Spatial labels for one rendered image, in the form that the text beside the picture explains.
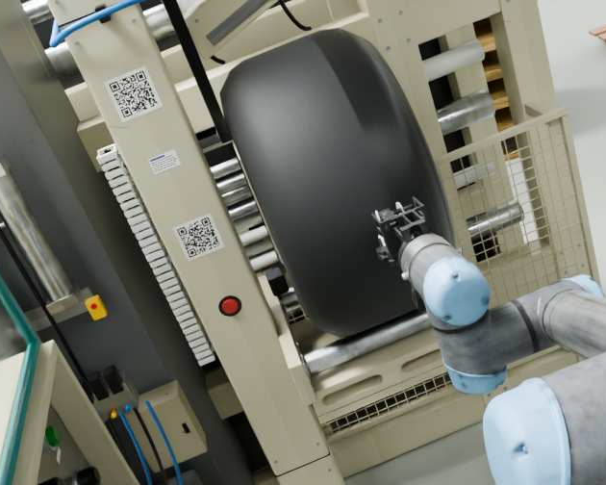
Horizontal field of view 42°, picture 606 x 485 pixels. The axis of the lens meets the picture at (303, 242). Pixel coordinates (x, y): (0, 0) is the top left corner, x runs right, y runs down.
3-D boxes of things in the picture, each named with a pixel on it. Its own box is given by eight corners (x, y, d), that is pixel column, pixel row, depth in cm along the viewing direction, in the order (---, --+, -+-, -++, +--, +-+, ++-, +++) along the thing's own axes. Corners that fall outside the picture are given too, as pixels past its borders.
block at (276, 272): (274, 298, 173) (266, 280, 171) (270, 289, 177) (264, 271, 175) (290, 292, 173) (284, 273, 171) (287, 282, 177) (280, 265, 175)
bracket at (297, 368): (305, 407, 152) (288, 369, 148) (271, 310, 188) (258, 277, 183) (320, 400, 152) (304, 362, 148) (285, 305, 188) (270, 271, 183)
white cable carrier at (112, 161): (199, 367, 158) (95, 158, 137) (197, 353, 162) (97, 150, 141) (220, 358, 158) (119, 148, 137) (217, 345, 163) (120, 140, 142)
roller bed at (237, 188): (212, 293, 195) (164, 190, 181) (206, 268, 208) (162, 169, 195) (285, 263, 195) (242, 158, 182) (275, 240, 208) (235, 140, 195)
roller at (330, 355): (300, 362, 152) (296, 352, 157) (308, 381, 154) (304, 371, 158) (464, 293, 154) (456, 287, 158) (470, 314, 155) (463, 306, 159)
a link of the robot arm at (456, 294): (444, 344, 96) (424, 284, 93) (417, 309, 106) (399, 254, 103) (503, 319, 96) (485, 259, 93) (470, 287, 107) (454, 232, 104)
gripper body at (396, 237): (414, 194, 119) (440, 216, 107) (430, 243, 122) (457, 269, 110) (367, 213, 118) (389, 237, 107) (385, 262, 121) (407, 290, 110)
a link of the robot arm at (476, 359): (542, 376, 101) (522, 305, 98) (463, 407, 101) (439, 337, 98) (519, 349, 109) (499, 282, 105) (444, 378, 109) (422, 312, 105)
